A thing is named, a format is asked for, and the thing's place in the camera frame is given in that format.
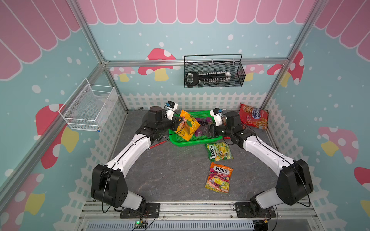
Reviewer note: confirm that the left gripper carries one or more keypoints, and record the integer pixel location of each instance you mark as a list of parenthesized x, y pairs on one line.
[(175, 122)]

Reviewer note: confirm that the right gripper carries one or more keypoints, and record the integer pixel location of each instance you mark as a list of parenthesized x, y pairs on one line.
[(209, 129)]

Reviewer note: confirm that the purple Lot 100 candy bag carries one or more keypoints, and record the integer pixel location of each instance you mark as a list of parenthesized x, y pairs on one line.
[(204, 122)]

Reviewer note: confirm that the green Fox's candy bag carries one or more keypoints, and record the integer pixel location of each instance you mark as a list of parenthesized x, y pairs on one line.
[(218, 151)]

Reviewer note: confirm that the green plastic basket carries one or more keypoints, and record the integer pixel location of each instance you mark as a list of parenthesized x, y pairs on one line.
[(195, 140)]

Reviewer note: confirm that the yellow Lot 100 candy bag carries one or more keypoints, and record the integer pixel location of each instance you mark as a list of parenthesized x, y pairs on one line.
[(188, 126)]

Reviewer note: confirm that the orange Fox's candy bag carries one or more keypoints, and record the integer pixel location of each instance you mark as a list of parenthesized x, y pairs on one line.
[(218, 179)]

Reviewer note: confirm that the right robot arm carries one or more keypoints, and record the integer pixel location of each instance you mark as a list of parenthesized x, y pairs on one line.
[(294, 179)]

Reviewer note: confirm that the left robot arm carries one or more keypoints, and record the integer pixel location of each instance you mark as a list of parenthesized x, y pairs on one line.
[(108, 181)]

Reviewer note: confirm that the red candy bag far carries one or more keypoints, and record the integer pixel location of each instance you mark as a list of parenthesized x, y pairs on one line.
[(254, 117)]

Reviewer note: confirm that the black socket bit holder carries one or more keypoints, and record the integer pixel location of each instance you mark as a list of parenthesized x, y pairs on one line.
[(193, 79)]

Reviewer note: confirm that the small green circuit board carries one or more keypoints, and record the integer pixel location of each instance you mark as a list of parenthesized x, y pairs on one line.
[(141, 225)]

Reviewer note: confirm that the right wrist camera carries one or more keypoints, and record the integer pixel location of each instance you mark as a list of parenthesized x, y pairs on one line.
[(217, 115)]

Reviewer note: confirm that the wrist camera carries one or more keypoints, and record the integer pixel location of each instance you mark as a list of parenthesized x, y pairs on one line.
[(217, 115), (170, 109)]

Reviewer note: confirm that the red handled tool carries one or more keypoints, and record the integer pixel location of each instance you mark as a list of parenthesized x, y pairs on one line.
[(158, 144)]

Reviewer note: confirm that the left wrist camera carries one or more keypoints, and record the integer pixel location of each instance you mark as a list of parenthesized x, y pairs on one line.
[(170, 109)]

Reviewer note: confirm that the black wire wall basket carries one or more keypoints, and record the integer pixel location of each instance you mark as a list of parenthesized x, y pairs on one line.
[(213, 63)]

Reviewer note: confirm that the white wire wall basket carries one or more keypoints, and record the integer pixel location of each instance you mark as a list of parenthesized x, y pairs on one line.
[(89, 107)]

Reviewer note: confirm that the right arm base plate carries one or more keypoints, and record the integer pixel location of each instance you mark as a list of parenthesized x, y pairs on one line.
[(251, 210)]

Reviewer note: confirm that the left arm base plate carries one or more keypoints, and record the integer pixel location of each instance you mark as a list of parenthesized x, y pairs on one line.
[(146, 210)]

